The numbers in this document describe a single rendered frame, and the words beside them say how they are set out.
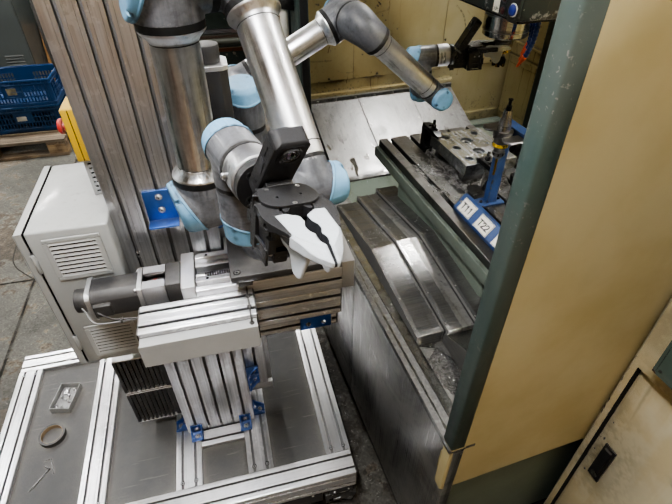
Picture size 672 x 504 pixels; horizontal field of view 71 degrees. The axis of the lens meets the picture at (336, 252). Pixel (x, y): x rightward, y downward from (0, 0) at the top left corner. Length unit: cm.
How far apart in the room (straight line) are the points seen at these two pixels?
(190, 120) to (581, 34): 64
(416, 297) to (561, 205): 98
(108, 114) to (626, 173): 99
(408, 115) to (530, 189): 216
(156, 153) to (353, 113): 175
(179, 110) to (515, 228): 61
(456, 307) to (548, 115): 109
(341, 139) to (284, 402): 140
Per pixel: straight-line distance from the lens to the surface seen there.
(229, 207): 74
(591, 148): 77
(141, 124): 117
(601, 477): 166
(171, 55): 91
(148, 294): 123
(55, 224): 131
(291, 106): 81
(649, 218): 98
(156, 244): 134
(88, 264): 133
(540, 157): 72
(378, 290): 158
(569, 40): 67
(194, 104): 93
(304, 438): 193
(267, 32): 86
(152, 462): 200
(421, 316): 165
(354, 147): 262
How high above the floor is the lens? 189
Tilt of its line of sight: 39 degrees down
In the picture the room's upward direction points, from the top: straight up
